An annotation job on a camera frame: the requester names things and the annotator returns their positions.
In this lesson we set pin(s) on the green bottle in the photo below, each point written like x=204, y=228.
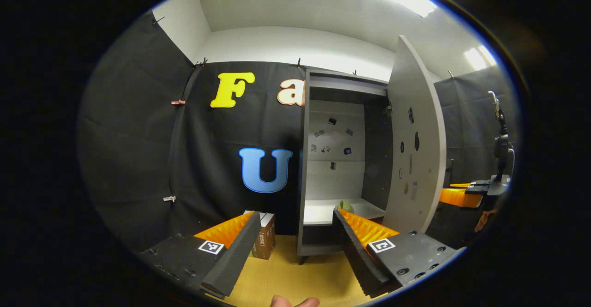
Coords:
x=345, y=206

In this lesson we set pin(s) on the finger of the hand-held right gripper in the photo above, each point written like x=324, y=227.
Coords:
x=480, y=183
x=457, y=197

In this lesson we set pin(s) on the white cloth clip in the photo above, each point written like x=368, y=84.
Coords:
x=169, y=198

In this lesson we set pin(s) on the white cabinet shelf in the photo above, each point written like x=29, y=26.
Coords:
x=323, y=212

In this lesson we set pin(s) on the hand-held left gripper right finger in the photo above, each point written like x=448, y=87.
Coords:
x=355, y=256

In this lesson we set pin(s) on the small ceiling light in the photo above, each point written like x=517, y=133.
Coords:
x=480, y=57

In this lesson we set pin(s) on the grey cabinet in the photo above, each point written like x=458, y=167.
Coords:
x=302, y=159

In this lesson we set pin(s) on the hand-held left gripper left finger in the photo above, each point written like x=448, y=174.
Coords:
x=235, y=261

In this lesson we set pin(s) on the black backdrop cloth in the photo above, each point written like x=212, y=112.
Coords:
x=138, y=159

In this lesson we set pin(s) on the dark brown book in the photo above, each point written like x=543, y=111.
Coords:
x=267, y=242

